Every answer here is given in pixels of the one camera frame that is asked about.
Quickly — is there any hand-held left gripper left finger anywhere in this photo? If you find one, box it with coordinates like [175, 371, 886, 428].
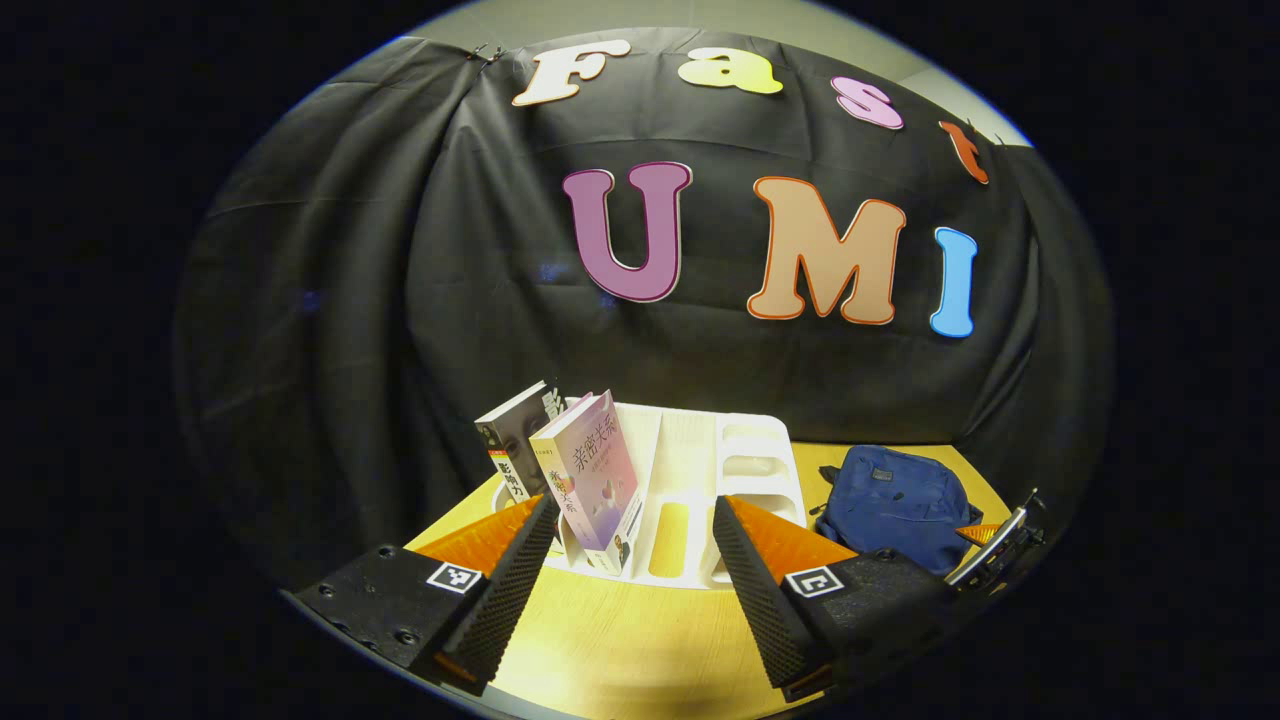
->
[285, 492, 561, 696]

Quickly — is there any black backdrop cloth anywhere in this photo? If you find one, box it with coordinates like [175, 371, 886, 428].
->
[175, 28, 1116, 591]

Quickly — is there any blue schoolbag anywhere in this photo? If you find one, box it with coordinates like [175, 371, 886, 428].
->
[808, 445, 984, 578]

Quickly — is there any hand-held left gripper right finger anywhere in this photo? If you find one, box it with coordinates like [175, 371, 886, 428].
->
[712, 494, 961, 703]

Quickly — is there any white bookshelf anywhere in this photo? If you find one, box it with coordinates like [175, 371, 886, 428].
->
[490, 400, 809, 591]

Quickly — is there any black and white book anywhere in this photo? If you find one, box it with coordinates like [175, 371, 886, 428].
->
[474, 380, 567, 506]

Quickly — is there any pink book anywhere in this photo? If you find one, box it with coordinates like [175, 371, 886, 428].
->
[529, 390, 644, 578]

